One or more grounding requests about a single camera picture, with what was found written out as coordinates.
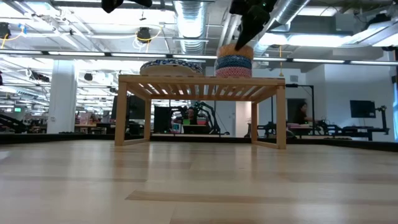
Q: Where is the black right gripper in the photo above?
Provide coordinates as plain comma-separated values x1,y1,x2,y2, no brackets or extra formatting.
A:
229,0,272,51

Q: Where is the red zigzag bowl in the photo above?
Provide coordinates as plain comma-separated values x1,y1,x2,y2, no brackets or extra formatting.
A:
215,67,253,78

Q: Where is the black aluminium table frame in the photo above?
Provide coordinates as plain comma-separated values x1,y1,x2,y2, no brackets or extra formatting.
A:
0,133,398,153

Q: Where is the white building column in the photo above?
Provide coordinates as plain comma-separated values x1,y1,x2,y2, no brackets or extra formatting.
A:
46,60,77,134

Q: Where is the dark blue striped bowl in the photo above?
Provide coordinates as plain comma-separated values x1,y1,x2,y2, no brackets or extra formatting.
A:
214,55,253,64

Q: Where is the yellow speckled bowl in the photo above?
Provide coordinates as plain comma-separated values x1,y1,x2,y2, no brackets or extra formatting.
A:
216,43,255,59

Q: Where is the black wall monitor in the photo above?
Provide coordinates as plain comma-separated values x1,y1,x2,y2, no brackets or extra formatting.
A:
349,100,377,119

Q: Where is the person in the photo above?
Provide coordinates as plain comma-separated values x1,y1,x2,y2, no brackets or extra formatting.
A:
185,107,198,126
294,101,313,126

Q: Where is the wooden slatted shelf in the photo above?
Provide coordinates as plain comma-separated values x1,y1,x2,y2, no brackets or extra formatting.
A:
114,74,287,150

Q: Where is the black background workbench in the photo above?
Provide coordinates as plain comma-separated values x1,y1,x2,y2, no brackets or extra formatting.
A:
320,124,390,141

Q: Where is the black ceiling dome fixture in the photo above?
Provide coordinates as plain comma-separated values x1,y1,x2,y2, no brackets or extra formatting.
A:
136,27,152,44

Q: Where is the ceiling light strip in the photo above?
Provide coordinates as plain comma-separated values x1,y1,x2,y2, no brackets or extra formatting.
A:
350,60,398,67
292,58,346,64
48,51,106,57
172,54,218,60
110,52,169,58

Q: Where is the ribbed silver air duct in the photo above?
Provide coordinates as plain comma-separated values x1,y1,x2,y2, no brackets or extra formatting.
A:
173,0,208,56

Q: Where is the blue white patterned paper bowl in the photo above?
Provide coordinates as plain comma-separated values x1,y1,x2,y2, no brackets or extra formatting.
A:
139,65,205,76
139,58,205,68

